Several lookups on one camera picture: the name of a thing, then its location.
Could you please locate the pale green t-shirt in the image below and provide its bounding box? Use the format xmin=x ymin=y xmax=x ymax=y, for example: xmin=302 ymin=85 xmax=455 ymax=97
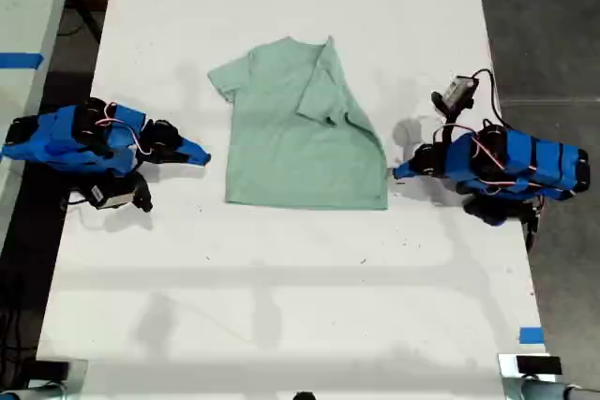
xmin=206 ymin=35 xmax=390 ymax=211

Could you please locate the long blue tape strip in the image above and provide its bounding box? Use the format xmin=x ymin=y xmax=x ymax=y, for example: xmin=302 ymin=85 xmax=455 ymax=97
xmin=0 ymin=52 xmax=45 ymax=69

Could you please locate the white side table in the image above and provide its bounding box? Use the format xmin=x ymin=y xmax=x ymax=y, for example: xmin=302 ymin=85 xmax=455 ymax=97
xmin=0 ymin=0 xmax=79 ymax=244

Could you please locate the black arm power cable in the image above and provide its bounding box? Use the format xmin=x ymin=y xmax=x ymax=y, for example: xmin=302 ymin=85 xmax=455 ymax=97
xmin=523 ymin=198 xmax=547 ymax=252

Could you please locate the black floor cable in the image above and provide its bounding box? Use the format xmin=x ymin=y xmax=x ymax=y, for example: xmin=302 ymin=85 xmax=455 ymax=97
xmin=56 ymin=5 xmax=105 ymax=41

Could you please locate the black camera cable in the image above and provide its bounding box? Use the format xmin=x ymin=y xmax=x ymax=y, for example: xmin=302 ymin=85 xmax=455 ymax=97
xmin=59 ymin=189 xmax=95 ymax=208
xmin=470 ymin=67 xmax=502 ymax=127

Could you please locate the small black box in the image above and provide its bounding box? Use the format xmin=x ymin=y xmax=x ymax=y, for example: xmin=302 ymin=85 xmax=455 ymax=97
xmin=515 ymin=355 xmax=563 ymax=376
xmin=33 ymin=360 xmax=71 ymax=380

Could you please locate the black grey camera box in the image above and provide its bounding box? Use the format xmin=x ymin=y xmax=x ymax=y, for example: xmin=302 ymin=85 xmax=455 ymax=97
xmin=430 ymin=75 xmax=480 ymax=115
xmin=86 ymin=173 xmax=155 ymax=213

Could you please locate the small blue tape piece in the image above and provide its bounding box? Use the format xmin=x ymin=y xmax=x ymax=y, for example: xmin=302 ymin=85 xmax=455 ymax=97
xmin=518 ymin=326 xmax=546 ymax=346

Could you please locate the grey metal clamp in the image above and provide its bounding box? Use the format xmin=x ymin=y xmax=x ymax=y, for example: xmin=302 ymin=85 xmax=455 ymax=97
xmin=0 ymin=358 xmax=89 ymax=400
xmin=497 ymin=352 xmax=600 ymax=400

